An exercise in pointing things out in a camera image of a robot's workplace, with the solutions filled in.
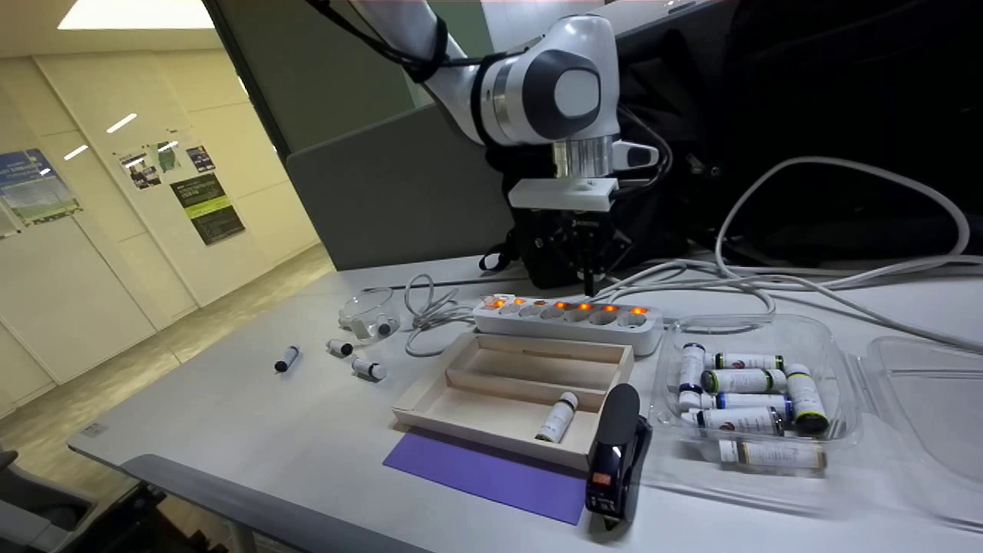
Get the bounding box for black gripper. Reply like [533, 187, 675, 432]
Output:
[519, 209, 631, 302]

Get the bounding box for white power strip orange switches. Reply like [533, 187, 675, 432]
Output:
[470, 292, 668, 361]

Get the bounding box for white vial in wooden tray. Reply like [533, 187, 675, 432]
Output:
[533, 390, 583, 446]

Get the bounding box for shallow wooden tray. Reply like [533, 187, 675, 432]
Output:
[391, 328, 640, 476]

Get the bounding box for black handheld tool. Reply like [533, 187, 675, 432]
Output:
[582, 381, 656, 545]

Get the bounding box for grey desk partition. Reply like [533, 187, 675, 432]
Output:
[283, 103, 516, 278]

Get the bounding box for purple paper sheet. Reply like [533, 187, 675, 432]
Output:
[381, 428, 592, 528]

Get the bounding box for clear plastic container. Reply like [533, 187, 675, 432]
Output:
[647, 310, 865, 493]

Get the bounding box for white vial black cap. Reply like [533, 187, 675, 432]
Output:
[269, 340, 304, 374]

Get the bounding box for clear plastic lid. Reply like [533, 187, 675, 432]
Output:
[858, 328, 983, 499]

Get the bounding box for large ceiling light panel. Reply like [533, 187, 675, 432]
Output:
[56, 0, 219, 34]

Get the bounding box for dark office chair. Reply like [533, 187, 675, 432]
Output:
[0, 446, 239, 553]

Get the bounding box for white wrist mount plate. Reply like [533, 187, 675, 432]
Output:
[508, 176, 623, 216]

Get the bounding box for coiled thin white cable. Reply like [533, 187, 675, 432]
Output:
[401, 268, 480, 361]

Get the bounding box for thick white cable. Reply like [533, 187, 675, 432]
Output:
[711, 154, 975, 310]

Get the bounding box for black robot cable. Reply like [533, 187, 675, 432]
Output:
[304, 0, 455, 87]

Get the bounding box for black green wall poster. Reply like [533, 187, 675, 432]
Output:
[167, 171, 250, 250]

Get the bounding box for small wall notice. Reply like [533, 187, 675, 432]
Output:
[182, 140, 219, 176]
[118, 151, 167, 195]
[154, 137, 184, 176]

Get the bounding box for blue wall poster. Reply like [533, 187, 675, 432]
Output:
[0, 145, 84, 230]

